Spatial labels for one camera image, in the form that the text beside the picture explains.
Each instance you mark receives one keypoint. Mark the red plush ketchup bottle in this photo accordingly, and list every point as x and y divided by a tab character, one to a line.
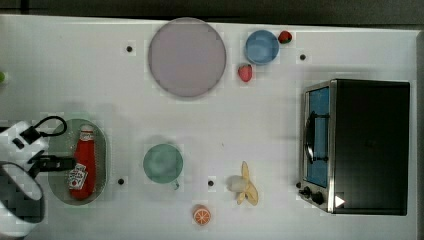
82	178

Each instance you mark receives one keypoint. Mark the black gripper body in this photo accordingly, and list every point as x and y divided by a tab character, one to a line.
36	163

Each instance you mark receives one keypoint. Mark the green toy fruit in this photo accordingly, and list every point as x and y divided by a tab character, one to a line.
2	77

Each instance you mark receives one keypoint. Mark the toy orange half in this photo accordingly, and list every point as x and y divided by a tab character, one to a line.
201	215

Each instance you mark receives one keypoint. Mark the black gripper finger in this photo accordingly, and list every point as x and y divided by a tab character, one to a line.
54	158
60	166

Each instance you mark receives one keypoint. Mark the green oval strainer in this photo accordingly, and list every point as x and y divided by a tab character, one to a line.
65	146

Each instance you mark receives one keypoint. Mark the grey round plate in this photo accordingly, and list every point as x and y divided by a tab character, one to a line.
187	57

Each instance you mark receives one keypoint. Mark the dark red toy strawberry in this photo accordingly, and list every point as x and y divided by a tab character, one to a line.
285	37

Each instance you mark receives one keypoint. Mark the blue cup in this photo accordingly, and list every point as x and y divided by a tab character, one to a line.
261	47

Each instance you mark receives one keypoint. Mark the silver black toaster oven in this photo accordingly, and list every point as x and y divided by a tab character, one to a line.
355	147

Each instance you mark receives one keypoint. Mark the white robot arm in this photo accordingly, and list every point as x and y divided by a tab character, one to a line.
22	159

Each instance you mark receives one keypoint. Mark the green mug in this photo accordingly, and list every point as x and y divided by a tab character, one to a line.
163	164

